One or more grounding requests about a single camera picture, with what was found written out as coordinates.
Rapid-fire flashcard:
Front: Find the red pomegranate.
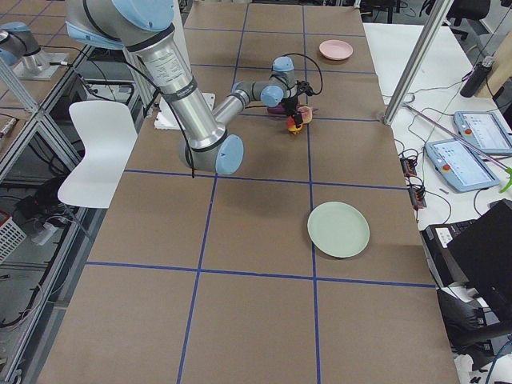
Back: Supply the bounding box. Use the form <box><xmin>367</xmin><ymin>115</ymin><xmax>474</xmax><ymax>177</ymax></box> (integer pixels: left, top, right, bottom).
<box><xmin>286</xmin><ymin>116</ymin><xmax>304</xmax><ymax>135</ymax></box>

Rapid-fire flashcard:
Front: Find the green plate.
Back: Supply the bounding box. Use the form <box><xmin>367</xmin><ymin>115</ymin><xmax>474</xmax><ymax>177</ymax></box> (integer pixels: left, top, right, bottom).
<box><xmin>307</xmin><ymin>202</ymin><xmax>370</xmax><ymax>258</ymax></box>

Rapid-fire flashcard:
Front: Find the black camera cable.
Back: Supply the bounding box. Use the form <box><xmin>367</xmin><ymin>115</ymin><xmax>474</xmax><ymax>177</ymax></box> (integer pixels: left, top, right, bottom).
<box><xmin>270</xmin><ymin>53</ymin><xmax>324</xmax><ymax>97</ymax></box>

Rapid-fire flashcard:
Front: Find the white chair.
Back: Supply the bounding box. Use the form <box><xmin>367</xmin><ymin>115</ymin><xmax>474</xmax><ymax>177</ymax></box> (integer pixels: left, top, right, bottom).
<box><xmin>58</xmin><ymin>100</ymin><xmax>138</xmax><ymax>209</ymax></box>

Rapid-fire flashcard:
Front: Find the teach pendant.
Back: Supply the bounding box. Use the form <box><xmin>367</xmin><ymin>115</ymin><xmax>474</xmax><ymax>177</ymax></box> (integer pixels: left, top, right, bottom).
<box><xmin>425</xmin><ymin>139</ymin><xmax>499</xmax><ymax>193</ymax></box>
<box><xmin>454</xmin><ymin>111</ymin><xmax>511</xmax><ymax>155</ymax></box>

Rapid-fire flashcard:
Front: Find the far teach pendant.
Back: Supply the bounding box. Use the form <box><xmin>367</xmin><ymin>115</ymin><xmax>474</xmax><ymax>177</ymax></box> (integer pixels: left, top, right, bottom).
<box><xmin>454</xmin><ymin>111</ymin><xmax>511</xmax><ymax>155</ymax></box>

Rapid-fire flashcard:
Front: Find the black water bottle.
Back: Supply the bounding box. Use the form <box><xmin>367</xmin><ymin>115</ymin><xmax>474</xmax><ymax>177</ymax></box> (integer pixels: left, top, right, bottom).
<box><xmin>459</xmin><ymin>56</ymin><xmax>495</xmax><ymax>98</ymax></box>

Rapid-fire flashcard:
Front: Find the pink yellow peach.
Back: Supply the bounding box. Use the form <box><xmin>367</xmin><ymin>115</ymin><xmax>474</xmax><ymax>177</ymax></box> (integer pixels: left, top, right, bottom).
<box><xmin>298</xmin><ymin>105</ymin><xmax>314</xmax><ymax>124</ymax></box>

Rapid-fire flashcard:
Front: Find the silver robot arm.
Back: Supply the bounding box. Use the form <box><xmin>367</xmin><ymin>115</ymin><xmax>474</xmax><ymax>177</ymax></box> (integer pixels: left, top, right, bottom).
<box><xmin>1</xmin><ymin>22</ymin><xmax>69</xmax><ymax>81</ymax></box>
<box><xmin>66</xmin><ymin>1</ymin><xmax>303</xmax><ymax>174</ymax></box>

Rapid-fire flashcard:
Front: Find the black laptop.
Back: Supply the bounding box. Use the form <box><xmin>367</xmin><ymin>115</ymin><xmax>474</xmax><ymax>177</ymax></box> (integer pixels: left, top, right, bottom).
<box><xmin>421</xmin><ymin>199</ymin><xmax>511</xmax><ymax>321</ymax></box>

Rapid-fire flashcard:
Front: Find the metal reacher stick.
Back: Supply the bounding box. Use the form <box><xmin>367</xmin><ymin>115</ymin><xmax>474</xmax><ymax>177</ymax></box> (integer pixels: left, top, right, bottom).
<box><xmin>402</xmin><ymin>102</ymin><xmax>512</xmax><ymax>193</ymax></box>

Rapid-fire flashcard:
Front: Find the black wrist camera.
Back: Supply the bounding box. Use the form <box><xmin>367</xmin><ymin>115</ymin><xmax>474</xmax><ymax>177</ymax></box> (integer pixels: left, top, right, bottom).
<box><xmin>297</xmin><ymin>81</ymin><xmax>315</xmax><ymax>96</ymax></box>

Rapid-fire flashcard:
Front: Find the pink plate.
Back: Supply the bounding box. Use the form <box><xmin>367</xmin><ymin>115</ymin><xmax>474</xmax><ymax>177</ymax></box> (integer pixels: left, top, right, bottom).
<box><xmin>318</xmin><ymin>39</ymin><xmax>354</xmax><ymax>61</ymax></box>

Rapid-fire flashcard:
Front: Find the purple eggplant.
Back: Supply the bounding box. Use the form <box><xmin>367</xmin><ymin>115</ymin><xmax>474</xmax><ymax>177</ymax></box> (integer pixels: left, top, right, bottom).
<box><xmin>266</xmin><ymin>104</ymin><xmax>286</xmax><ymax>115</ymax></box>

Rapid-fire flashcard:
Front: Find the white camera pillar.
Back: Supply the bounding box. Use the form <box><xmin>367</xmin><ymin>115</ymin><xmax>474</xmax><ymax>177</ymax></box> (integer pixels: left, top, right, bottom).
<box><xmin>154</xmin><ymin>0</ymin><xmax>215</xmax><ymax>132</ymax></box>

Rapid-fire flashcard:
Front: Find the orange black usb hub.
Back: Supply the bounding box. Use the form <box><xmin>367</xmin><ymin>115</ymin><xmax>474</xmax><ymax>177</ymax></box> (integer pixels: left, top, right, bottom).
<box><xmin>399</xmin><ymin>157</ymin><xmax>418</xmax><ymax>177</ymax></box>

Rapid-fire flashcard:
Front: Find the near teach pendant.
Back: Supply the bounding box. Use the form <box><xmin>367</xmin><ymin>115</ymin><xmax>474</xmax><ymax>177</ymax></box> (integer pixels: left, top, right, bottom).
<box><xmin>425</xmin><ymin>139</ymin><xmax>499</xmax><ymax>193</ymax></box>

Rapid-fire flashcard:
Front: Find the aluminium frame post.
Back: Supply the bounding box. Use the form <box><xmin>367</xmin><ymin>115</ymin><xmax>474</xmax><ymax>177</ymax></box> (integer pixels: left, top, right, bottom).
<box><xmin>382</xmin><ymin>0</ymin><xmax>453</xmax><ymax>126</ymax></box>

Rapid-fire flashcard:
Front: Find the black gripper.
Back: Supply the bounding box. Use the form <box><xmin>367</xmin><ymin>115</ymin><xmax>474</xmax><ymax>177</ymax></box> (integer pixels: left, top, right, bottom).
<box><xmin>282</xmin><ymin>96</ymin><xmax>303</xmax><ymax>127</ymax></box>

